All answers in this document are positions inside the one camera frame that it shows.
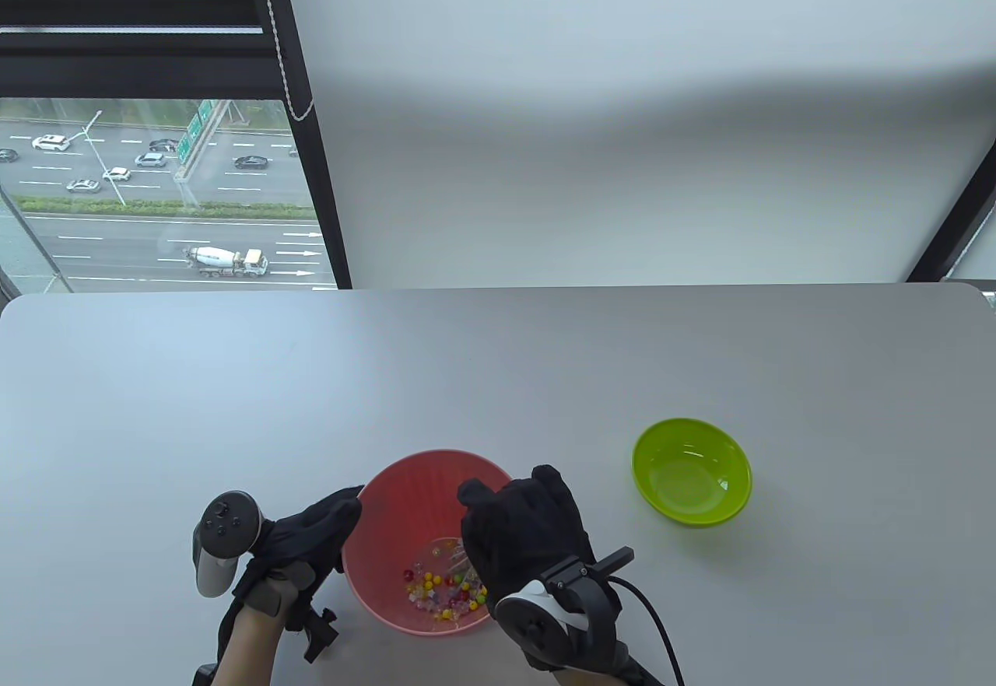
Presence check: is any black cable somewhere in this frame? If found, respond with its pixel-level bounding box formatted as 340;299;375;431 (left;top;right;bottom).
611;576;686;686

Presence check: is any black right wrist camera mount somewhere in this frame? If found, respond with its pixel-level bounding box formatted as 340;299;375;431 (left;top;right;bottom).
545;546;635;590

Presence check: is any pink plastic salad bowl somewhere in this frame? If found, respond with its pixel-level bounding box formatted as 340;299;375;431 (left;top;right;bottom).
341;449;514;636

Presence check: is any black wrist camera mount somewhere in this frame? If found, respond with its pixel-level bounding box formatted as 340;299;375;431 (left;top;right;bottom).
545;546;635;590
284;607;338;663

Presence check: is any white bead cord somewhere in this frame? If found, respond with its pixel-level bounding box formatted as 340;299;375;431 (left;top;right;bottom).
251;0;316;123

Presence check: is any grey left hand controller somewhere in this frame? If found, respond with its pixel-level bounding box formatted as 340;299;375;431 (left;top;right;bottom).
192;490;265;599

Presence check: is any black slanted window post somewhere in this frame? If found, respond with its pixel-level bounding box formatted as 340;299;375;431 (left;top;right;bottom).
905;165;996;282

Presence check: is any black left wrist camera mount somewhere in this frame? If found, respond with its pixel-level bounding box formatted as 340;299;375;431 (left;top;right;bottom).
284;607;338;663

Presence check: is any black window frame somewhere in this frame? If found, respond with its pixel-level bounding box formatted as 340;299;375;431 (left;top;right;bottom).
0;0;355;294

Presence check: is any person's right forearm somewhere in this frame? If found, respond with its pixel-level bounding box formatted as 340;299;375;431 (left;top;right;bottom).
556;663;623;686

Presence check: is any person's left forearm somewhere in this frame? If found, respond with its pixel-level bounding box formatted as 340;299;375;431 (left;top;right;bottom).
210;604;275;686

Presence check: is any white roller blind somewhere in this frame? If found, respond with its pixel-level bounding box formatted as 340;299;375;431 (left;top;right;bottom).
276;0;996;290

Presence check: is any pile of colourful plastic decorations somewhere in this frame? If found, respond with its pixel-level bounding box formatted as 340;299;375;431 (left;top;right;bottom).
401;538;491;623

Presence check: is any teal wire whisk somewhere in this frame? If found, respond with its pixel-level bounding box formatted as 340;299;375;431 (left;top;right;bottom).
440;542;479;586

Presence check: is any person's right hand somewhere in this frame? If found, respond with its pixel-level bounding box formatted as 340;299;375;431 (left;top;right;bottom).
457;465;598;621

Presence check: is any green plastic bowl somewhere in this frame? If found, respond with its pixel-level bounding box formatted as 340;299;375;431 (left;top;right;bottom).
631;418;754;527

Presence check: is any green road sign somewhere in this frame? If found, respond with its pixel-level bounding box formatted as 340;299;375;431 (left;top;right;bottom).
176;100;220;167

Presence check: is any person's left hand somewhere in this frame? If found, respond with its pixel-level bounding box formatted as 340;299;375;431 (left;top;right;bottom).
230;485;365;618

